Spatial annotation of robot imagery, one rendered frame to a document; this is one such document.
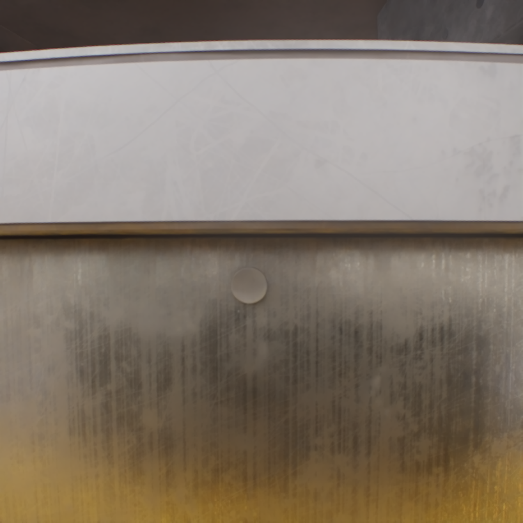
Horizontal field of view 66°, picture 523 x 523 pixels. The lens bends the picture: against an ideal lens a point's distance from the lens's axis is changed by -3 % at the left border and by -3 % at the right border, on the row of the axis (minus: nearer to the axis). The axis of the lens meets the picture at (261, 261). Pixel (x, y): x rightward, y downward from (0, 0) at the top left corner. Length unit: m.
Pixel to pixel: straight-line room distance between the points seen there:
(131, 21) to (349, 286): 1.17
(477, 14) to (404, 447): 0.51
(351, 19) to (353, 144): 1.11
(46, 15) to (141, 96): 1.16
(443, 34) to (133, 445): 0.61
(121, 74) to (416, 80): 0.12
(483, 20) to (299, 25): 0.76
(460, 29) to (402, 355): 0.50
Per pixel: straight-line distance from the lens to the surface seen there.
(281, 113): 0.17
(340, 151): 0.17
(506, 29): 0.56
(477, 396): 0.22
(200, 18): 1.26
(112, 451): 0.22
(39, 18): 1.36
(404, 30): 0.79
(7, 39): 1.06
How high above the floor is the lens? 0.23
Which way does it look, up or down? 1 degrees down
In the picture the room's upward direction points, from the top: straight up
